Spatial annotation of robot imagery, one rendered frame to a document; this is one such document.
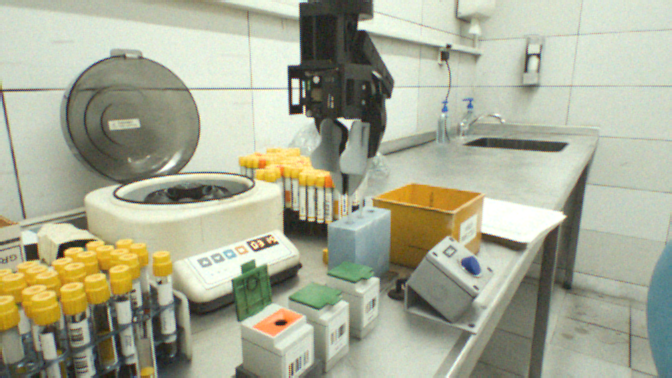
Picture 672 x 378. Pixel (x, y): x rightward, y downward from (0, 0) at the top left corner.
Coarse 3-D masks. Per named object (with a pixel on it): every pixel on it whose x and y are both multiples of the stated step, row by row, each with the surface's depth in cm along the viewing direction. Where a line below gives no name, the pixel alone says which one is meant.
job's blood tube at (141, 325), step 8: (136, 320) 31; (144, 320) 31; (136, 328) 30; (144, 328) 30; (136, 336) 30; (144, 336) 31; (152, 336) 31; (136, 344) 31; (144, 344) 31; (152, 344) 31; (136, 352) 31; (144, 352) 31; (152, 352) 31; (136, 360) 31; (144, 360) 31; (152, 360) 31; (136, 368) 31; (144, 368) 31; (152, 368) 31; (144, 376) 31; (152, 376) 32
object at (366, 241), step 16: (368, 208) 59; (336, 224) 52; (352, 224) 52; (368, 224) 53; (384, 224) 57; (336, 240) 52; (352, 240) 51; (368, 240) 54; (384, 240) 58; (336, 256) 53; (352, 256) 51; (368, 256) 54; (384, 256) 59; (384, 272) 59; (384, 288) 56
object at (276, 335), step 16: (272, 304) 38; (256, 320) 35; (272, 320) 35; (288, 320) 35; (304, 320) 36; (256, 336) 34; (272, 336) 33; (288, 336) 34; (304, 336) 35; (256, 352) 35; (272, 352) 33; (288, 352) 33; (304, 352) 35; (256, 368) 35; (272, 368) 34; (288, 368) 34; (304, 368) 36
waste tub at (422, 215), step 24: (408, 192) 74; (432, 192) 73; (456, 192) 70; (408, 216) 62; (432, 216) 60; (456, 216) 59; (480, 216) 67; (408, 240) 63; (432, 240) 60; (456, 240) 60; (408, 264) 63
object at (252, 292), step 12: (252, 264) 36; (264, 264) 37; (240, 276) 35; (252, 276) 36; (264, 276) 37; (240, 288) 35; (252, 288) 36; (264, 288) 37; (240, 300) 35; (252, 300) 36; (264, 300) 37; (240, 312) 35; (252, 312) 36
